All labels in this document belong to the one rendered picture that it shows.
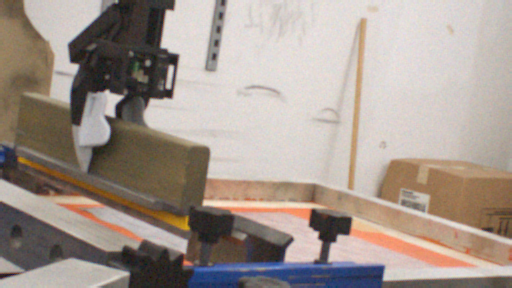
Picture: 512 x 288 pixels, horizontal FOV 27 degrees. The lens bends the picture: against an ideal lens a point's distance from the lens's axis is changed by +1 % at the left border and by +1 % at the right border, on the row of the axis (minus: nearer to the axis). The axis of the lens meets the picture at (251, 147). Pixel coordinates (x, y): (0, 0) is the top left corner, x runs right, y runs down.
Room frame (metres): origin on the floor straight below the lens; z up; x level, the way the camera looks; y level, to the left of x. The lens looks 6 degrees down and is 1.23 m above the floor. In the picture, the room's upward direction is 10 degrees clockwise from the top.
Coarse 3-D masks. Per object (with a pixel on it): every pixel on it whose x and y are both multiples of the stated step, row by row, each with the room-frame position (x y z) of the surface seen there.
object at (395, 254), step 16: (304, 240) 1.44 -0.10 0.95; (352, 240) 1.50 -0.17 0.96; (368, 240) 1.52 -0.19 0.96; (384, 240) 1.55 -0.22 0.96; (400, 240) 1.57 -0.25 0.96; (288, 256) 1.31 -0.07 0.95; (304, 256) 1.33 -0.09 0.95; (336, 256) 1.36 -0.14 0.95; (352, 256) 1.38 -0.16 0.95; (368, 256) 1.40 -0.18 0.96; (384, 256) 1.42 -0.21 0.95; (400, 256) 1.44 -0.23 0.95; (416, 256) 1.47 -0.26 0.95; (432, 256) 1.49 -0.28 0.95; (448, 256) 1.51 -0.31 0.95
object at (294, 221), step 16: (224, 208) 1.59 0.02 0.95; (240, 208) 1.61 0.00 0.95; (256, 208) 1.64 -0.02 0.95; (272, 208) 1.67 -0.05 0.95; (288, 208) 1.69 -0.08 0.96; (304, 208) 1.72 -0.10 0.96; (112, 224) 1.33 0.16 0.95; (272, 224) 1.52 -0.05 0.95; (288, 224) 1.54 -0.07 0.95; (304, 224) 1.57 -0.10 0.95
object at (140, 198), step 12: (24, 156) 1.27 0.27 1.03; (36, 156) 1.25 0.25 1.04; (48, 156) 1.25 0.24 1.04; (60, 168) 1.21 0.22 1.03; (72, 168) 1.19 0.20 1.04; (84, 180) 1.17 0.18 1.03; (96, 180) 1.15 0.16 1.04; (108, 180) 1.15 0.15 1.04; (120, 192) 1.12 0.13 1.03; (132, 192) 1.10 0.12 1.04; (144, 204) 1.08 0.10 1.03; (156, 204) 1.07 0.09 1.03
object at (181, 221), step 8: (24, 160) 1.32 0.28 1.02; (40, 168) 1.29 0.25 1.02; (48, 168) 1.27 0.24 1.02; (56, 176) 1.26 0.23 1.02; (64, 176) 1.25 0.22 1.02; (80, 184) 1.22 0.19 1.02; (88, 184) 1.20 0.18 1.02; (96, 192) 1.19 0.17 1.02; (104, 192) 1.18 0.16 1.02; (120, 200) 1.15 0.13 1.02; (128, 200) 1.14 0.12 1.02; (136, 208) 1.13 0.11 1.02; (144, 208) 1.12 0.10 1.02; (152, 216) 1.11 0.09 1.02; (160, 216) 1.10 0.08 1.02; (168, 216) 1.09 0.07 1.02; (176, 216) 1.08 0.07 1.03; (184, 216) 1.07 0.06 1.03; (176, 224) 1.08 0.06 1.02; (184, 224) 1.07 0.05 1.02
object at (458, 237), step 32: (32, 192) 1.43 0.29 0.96; (224, 192) 1.67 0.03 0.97; (256, 192) 1.71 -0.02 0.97; (288, 192) 1.76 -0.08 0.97; (320, 192) 1.79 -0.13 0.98; (352, 192) 1.76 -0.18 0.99; (384, 224) 1.68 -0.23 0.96; (416, 224) 1.63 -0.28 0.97; (448, 224) 1.59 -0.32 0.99; (480, 256) 1.53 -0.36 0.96
